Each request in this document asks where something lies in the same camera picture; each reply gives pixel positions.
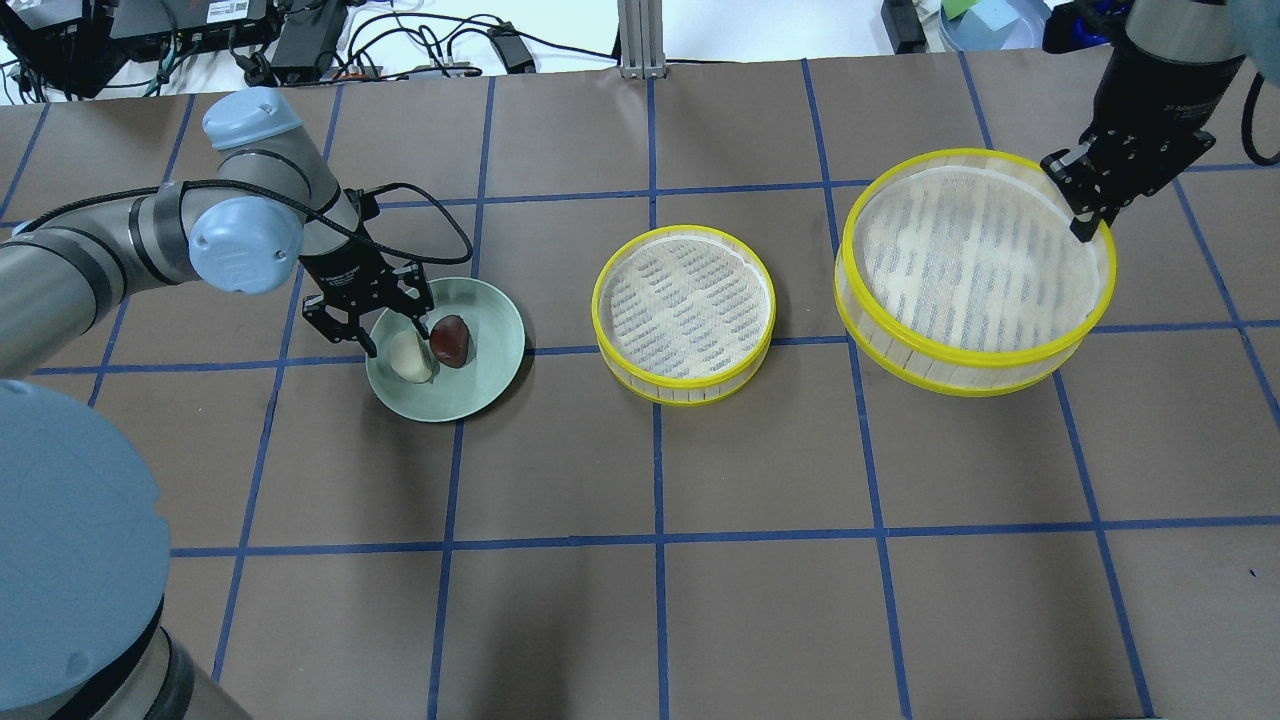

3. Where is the aluminium frame post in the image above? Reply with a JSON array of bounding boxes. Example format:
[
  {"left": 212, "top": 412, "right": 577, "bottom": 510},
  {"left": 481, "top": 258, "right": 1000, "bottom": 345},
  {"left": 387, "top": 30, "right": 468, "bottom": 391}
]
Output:
[{"left": 617, "top": 0, "right": 668, "bottom": 79}]

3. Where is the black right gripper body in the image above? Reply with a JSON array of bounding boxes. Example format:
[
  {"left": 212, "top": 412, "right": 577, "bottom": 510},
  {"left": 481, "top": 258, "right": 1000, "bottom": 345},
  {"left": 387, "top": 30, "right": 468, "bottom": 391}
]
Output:
[{"left": 1039, "top": 46, "right": 1245, "bottom": 222}]

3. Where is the yellow steamer top layer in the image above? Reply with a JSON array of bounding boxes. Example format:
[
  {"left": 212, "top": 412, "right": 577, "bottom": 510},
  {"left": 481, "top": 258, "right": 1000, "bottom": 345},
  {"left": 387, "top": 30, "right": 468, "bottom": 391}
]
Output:
[{"left": 833, "top": 149, "right": 1117, "bottom": 397}]

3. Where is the green foam cube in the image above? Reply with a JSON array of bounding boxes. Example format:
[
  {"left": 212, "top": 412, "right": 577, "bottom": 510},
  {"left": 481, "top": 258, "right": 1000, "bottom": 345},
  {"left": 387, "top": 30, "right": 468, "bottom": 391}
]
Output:
[{"left": 940, "top": 1, "right": 979, "bottom": 23}]

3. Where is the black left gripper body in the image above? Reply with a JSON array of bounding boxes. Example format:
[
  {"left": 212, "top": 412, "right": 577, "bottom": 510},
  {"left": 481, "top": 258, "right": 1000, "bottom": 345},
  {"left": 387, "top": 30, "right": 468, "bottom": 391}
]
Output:
[{"left": 300, "top": 240, "right": 435, "bottom": 341}]

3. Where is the blue plate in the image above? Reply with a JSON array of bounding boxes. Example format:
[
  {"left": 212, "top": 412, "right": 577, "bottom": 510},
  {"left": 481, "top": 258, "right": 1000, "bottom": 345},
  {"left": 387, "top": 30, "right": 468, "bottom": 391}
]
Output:
[{"left": 940, "top": 1, "right": 1051, "bottom": 53}]

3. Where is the yellow steamer bottom layer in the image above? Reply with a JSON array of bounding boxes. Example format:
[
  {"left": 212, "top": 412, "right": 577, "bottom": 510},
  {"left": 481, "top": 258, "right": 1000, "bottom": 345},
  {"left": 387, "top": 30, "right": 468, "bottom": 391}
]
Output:
[{"left": 590, "top": 224, "right": 777, "bottom": 407}]

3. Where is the yellow steamer layer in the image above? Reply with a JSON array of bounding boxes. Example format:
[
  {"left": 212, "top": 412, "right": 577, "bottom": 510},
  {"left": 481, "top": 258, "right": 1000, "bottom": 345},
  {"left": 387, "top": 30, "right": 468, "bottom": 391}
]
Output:
[
  {"left": 590, "top": 224, "right": 777, "bottom": 407},
  {"left": 833, "top": 149, "right": 1117, "bottom": 397}
]

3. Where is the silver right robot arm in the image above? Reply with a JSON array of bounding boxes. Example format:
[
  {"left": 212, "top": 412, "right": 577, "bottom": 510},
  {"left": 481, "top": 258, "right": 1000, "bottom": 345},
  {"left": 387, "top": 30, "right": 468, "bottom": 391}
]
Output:
[{"left": 1041, "top": 1, "right": 1279, "bottom": 243}]

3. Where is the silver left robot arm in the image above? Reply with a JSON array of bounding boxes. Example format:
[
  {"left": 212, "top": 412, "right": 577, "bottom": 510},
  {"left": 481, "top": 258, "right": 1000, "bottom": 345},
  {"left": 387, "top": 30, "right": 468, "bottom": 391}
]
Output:
[{"left": 3, "top": 87, "right": 433, "bottom": 719}]

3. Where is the blue foam cube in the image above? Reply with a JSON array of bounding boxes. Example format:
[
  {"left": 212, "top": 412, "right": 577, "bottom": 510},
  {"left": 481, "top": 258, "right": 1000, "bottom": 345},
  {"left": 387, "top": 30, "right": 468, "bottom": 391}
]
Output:
[{"left": 963, "top": 0, "right": 1019, "bottom": 37}]

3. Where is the brown bun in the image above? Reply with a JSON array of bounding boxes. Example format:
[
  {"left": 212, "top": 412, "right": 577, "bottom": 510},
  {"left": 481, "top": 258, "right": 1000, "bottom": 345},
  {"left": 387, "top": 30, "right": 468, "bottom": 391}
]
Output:
[{"left": 428, "top": 314, "right": 471, "bottom": 369}]

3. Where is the light green plate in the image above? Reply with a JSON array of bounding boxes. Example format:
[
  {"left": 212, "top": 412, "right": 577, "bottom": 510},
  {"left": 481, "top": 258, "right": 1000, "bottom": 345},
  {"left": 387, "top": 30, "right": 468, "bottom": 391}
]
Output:
[{"left": 365, "top": 277, "right": 526, "bottom": 423}]

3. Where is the white bun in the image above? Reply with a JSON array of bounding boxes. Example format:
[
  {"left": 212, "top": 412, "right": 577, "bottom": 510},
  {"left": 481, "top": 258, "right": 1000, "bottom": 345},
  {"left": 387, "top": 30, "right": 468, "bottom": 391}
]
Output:
[{"left": 387, "top": 331, "right": 436, "bottom": 384}]

